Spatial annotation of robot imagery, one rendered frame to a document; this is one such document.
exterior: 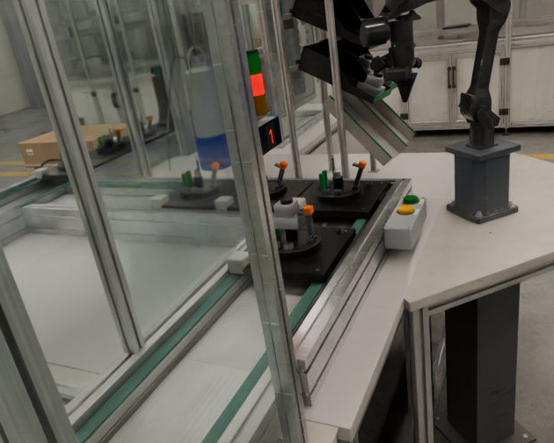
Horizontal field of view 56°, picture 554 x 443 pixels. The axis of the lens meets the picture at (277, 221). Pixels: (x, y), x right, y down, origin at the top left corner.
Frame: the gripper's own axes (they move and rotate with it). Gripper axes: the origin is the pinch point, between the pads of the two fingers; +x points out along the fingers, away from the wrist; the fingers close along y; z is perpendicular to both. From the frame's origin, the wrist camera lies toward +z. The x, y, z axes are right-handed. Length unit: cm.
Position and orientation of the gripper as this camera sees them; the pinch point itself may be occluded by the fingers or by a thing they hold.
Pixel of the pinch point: (404, 89)
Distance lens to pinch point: 146.2
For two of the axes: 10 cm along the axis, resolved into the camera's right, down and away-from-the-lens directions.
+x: 1.5, 9.1, 3.9
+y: -4.1, 4.1, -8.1
